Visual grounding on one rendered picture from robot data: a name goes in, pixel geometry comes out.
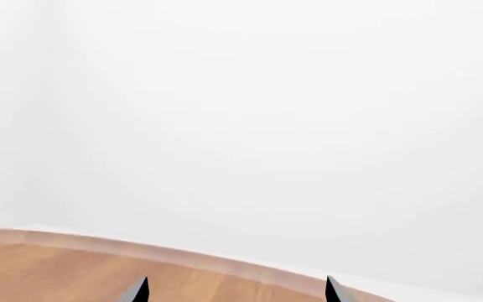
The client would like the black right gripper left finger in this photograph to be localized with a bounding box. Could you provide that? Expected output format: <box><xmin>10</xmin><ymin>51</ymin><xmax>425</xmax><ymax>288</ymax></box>
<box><xmin>118</xmin><ymin>275</ymin><xmax>150</xmax><ymax>302</ymax></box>

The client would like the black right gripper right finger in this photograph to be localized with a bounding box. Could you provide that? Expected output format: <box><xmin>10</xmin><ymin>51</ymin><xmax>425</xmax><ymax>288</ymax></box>
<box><xmin>325</xmin><ymin>274</ymin><xmax>356</xmax><ymax>302</ymax></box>

